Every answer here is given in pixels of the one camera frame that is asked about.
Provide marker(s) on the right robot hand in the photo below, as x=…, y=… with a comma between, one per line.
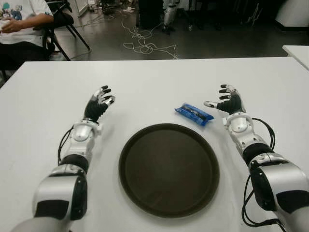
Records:
x=233, y=104

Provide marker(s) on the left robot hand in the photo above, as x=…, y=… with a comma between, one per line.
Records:
x=95, y=110

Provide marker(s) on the blue Oreo packet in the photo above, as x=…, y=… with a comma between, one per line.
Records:
x=193, y=113

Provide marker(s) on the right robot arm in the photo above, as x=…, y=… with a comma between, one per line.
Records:
x=277, y=174

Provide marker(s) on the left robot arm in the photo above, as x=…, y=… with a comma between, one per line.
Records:
x=60, y=183

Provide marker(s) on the white side table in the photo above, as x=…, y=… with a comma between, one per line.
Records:
x=299, y=54

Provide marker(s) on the round dark brown tray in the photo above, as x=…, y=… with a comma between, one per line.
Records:
x=169, y=171

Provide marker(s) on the black folding chair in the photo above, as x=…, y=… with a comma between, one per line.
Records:
x=61, y=19

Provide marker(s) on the seated person white t-shirt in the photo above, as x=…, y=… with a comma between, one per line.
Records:
x=21, y=31

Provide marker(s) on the black cabinet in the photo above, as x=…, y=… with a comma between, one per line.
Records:
x=149, y=13

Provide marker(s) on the white curved pedestal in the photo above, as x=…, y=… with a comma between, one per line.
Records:
x=294, y=13

